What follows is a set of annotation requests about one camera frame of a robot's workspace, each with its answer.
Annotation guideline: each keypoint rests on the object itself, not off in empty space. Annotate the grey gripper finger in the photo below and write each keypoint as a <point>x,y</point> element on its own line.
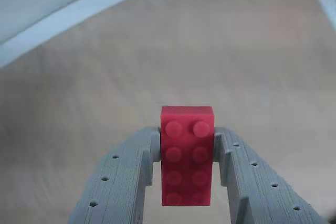
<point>118,182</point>
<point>262,195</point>

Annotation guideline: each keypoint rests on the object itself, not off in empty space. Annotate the white table edge frame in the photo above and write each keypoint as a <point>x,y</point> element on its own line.
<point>78,11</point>

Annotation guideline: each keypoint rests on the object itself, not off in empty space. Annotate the red lego block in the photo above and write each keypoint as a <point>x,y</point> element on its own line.
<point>186,161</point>

